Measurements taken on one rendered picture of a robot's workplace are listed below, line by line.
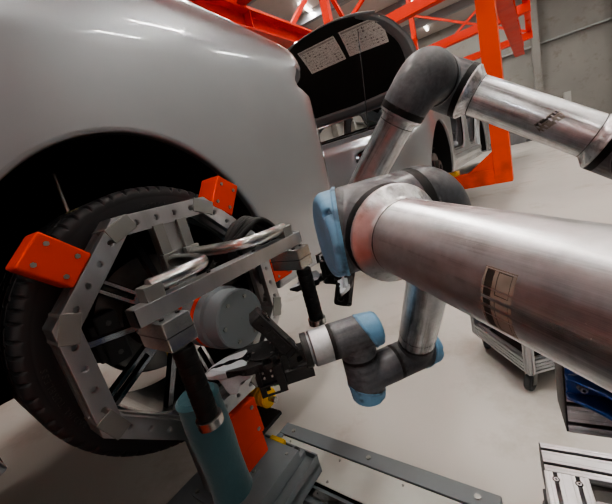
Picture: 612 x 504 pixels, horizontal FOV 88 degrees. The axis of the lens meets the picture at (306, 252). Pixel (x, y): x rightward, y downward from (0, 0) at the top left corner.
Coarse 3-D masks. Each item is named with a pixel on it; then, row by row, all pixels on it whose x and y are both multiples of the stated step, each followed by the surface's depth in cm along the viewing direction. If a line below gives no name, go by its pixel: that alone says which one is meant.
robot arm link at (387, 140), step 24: (432, 48) 63; (408, 72) 63; (432, 72) 61; (456, 72) 65; (408, 96) 63; (432, 96) 63; (384, 120) 68; (408, 120) 65; (384, 144) 69; (360, 168) 74; (384, 168) 73
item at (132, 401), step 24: (216, 240) 95; (144, 264) 78; (216, 264) 106; (120, 288) 72; (168, 288) 82; (120, 336) 72; (144, 360) 76; (168, 360) 82; (216, 360) 99; (120, 384) 71; (168, 384) 80; (120, 408) 69; (144, 408) 77; (168, 408) 79
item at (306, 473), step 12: (288, 444) 120; (300, 456) 113; (312, 456) 113; (300, 468) 111; (312, 468) 110; (288, 480) 107; (300, 480) 104; (312, 480) 109; (288, 492) 103; (300, 492) 104
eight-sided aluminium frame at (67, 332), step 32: (128, 224) 64; (224, 224) 84; (96, 256) 60; (64, 288) 60; (96, 288) 60; (256, 288) 98; (64, 320) 55; (64, 352) 55; (96, 384) 58; (256, 384) 89; (96, 416) 58; (128, 416) 62; (160, 416) 72
